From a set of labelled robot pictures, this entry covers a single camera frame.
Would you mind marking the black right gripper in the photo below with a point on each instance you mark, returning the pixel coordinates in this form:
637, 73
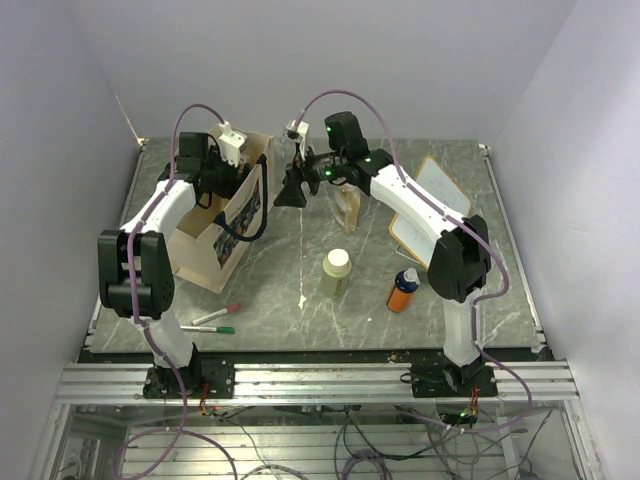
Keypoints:
292, 193

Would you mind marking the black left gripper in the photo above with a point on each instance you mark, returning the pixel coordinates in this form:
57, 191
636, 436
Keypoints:
228, 191

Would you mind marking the clear square bottle black cap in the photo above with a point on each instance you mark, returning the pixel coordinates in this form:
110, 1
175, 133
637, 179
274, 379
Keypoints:
290, 142

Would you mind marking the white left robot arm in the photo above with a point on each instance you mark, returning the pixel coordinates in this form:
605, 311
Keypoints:
136, 279

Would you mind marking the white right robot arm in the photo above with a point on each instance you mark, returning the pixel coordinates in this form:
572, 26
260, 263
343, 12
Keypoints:
457, 261

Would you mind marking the beige canvas tote bag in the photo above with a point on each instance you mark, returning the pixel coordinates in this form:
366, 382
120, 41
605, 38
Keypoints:
211, 239

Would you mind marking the amber liquid bottle white cap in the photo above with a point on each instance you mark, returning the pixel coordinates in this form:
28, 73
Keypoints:
347, 201

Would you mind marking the pale green bottle cream cap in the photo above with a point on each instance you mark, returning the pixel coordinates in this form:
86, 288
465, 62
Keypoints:
337, 268

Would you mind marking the red-capped white marker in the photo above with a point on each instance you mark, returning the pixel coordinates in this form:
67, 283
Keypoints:
216, 314

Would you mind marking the yellow-framed small whiteboard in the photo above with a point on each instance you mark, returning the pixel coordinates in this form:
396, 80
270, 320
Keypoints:
441, 187

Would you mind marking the orange blue pump bottle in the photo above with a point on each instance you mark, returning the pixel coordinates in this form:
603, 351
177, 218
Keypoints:
406, 283

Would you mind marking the green-capped white marker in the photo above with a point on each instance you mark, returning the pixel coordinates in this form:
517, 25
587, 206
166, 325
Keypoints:
207, 329

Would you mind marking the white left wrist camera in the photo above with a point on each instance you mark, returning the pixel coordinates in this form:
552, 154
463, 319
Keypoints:
232, 143

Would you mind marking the aluminium mounting rail frame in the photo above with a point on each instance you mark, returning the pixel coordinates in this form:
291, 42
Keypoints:
121, 385

